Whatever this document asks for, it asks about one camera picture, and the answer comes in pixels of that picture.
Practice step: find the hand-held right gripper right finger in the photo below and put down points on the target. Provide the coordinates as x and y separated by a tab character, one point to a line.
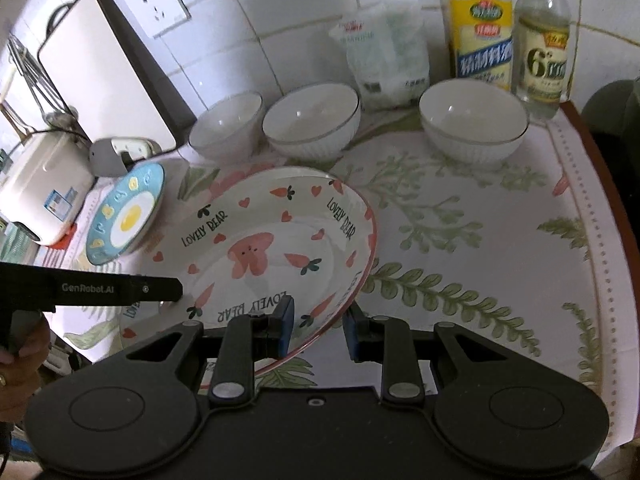
352	332

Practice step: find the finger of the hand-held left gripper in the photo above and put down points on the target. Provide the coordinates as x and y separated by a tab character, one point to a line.
162	290

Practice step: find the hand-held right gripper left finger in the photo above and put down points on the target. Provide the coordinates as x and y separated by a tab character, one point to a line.
285	327

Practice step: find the blue fried egg plate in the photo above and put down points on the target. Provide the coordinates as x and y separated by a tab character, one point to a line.
125	220

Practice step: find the pink printed white plate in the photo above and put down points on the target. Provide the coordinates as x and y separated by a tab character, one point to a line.
250	240

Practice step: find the white bowl with dark rim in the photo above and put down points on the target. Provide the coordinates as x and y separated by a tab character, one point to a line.
472	120
312	117

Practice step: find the person's left hand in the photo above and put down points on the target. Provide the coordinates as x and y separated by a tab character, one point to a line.
25	385

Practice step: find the white kitchen appliance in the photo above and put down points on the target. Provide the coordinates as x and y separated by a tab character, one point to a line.
45	180

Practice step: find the floral tablecloth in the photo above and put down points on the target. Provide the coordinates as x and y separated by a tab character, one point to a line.
450	240

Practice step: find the grey and white gadget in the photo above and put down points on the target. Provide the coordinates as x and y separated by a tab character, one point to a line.
107	157

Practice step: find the small white bowl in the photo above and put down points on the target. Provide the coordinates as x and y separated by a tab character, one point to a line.
225	125

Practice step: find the metal whisk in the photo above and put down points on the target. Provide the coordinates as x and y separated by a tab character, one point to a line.
35	85

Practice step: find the white cutting board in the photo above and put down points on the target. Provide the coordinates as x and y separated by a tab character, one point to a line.
95	70

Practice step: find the white plastic salt bag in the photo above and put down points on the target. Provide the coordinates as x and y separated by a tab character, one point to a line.
385	55

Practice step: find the yellow label oil bottle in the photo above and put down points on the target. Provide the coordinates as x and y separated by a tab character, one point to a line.
480	35

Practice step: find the dark round object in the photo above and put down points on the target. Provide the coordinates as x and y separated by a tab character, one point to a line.
615	125

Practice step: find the clear vinegar bottle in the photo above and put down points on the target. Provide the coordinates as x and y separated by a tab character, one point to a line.
542	55

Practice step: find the white wall socket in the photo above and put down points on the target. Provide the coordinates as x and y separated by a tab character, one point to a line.
157	5

